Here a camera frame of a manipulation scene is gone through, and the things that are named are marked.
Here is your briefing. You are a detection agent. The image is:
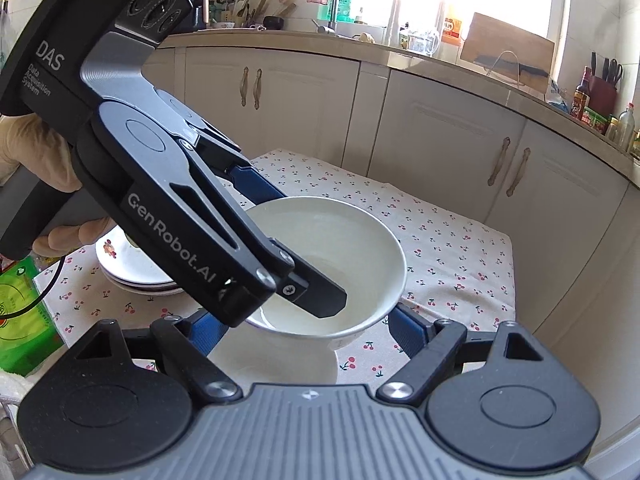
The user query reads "clear glass bottle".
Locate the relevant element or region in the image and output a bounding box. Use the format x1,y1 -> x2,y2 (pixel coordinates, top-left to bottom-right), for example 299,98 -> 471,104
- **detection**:
615,102 -> 636,151

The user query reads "orange label bottle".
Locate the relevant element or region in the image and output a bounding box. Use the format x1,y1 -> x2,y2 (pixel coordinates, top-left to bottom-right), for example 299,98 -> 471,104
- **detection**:
442,0 -> 463,43

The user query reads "tall white bottle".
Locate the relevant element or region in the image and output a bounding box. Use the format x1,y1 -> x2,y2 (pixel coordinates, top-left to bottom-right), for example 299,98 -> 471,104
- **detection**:
386,0 -> 402,46

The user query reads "dark sauce bottle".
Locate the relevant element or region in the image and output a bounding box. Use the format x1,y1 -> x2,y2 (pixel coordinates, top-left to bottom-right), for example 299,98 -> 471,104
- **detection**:
571,67 -> 591,120

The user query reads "kitchen utensil rack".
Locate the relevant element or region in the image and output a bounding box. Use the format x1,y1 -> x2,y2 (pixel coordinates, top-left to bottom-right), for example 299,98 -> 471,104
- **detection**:
235,0 -> 301,28

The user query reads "plain white bowl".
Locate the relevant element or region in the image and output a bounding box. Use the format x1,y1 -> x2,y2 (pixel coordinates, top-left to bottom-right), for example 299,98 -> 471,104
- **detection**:
243,196 -> 407,352

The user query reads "white pink-flower bowl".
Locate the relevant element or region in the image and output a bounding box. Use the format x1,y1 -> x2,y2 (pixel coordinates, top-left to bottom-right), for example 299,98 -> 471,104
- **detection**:
206,327 -> 342,387

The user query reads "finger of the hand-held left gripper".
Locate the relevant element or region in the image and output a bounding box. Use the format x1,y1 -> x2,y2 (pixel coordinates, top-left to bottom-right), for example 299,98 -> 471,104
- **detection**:
154,89 -> 289,207
175,132 -> 349,319

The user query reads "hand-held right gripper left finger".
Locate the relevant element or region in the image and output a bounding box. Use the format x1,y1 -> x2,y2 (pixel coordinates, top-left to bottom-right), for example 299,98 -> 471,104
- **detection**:
75,310 -> 243,404

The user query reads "person's left hand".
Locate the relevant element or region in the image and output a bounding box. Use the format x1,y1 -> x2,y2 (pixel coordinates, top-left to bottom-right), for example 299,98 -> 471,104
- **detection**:
0,113 -> 119,260

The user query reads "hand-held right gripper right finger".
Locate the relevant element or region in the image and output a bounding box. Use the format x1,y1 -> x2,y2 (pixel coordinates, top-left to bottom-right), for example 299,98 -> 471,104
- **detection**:
376,305 -> 546,404

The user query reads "wooden cutting board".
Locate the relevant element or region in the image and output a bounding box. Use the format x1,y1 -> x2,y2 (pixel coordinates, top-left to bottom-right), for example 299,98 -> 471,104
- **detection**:
460,12 -> 556,93

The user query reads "chrome kitchen faucet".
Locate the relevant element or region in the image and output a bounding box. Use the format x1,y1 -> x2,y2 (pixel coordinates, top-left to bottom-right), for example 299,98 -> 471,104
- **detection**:
290,0 -> 342,34

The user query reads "dark red knife block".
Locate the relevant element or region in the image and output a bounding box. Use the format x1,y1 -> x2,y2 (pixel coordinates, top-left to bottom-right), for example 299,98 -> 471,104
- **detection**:
587,52 -> 623,117

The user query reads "cherry-print tablecloth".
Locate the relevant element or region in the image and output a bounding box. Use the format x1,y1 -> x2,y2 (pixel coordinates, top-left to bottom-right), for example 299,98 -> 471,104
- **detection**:
37,149 -> 516,391

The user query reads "black cable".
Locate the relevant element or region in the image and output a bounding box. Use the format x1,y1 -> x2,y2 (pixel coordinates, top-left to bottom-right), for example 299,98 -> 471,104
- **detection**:
0,255 -> 67,319

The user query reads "white cloth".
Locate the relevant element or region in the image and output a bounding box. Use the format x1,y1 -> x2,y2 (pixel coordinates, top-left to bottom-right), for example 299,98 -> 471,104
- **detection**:
0,367 -> 31,480

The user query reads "glass teapot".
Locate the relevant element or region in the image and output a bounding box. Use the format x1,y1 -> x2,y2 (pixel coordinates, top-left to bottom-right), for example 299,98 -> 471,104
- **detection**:
407,27 -> 442,57

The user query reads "green tissue pack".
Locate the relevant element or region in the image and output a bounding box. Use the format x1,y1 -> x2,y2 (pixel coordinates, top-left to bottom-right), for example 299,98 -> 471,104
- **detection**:
0,260 -> 66,376

